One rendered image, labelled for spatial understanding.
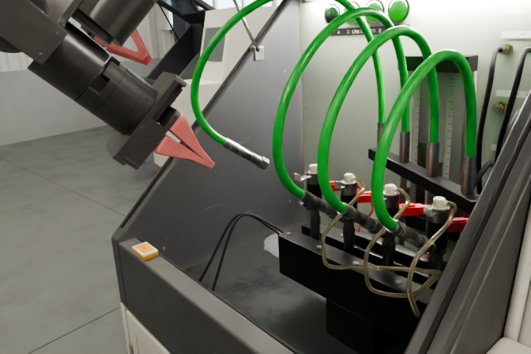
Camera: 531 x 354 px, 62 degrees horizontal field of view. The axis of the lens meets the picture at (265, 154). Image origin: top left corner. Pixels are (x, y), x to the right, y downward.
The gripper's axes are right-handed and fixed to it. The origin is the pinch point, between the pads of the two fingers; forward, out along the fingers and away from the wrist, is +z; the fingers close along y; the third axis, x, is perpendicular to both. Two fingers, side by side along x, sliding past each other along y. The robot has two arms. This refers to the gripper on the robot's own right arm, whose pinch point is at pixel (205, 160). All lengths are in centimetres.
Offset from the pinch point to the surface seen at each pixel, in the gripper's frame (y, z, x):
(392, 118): 16.3, 12.0, -7.4
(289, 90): 14.5, 6.7, 7.5
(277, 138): 8.3, 9.4, 6.9
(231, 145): 5.0, 13.5, 27.4
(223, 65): 70, 86, 295
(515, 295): 9.0, 35.9, -16.0
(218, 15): 103, 63, 317
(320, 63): 36, 30, 50
